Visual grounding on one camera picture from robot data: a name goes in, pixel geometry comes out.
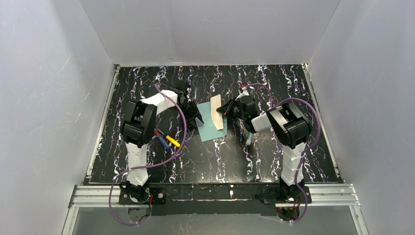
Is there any beige paper letter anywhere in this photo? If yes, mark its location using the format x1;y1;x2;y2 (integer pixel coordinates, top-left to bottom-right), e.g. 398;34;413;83
210;94;224;130

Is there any teal paper envelope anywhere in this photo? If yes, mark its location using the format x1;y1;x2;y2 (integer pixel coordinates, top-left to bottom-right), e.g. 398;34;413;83
196;102;227;142

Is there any green white marker pen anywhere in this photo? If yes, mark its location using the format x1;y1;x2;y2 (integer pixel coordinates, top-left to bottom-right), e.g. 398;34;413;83
246;133;253;146

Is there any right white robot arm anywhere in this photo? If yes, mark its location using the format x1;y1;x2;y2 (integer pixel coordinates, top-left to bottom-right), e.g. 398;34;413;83
216;95;312;200

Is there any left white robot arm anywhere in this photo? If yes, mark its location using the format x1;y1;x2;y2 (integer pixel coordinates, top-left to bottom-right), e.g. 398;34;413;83
119;81;203;200

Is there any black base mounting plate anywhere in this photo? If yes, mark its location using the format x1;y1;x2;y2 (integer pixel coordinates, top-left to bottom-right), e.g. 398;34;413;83
117;182;312;218

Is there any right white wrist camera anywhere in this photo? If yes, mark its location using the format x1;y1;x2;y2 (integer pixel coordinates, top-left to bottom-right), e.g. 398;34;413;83
235;87;250;100

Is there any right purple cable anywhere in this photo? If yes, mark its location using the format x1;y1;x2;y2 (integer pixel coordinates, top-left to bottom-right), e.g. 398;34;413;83
241;83;322;223

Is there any purple cable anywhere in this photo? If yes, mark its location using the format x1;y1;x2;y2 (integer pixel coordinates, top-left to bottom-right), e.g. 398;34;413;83
108;83;188;227
241;83;322;223

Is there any yellow handled screwdriver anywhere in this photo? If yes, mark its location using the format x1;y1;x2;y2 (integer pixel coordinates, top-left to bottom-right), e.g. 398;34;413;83
166;135;181;147

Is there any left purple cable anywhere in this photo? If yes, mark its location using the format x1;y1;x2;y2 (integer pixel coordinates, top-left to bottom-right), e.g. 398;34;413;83
108;83;188;227

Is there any aluminium frame rail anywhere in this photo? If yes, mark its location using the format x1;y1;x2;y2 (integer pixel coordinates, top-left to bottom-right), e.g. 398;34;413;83
69;184;361;208

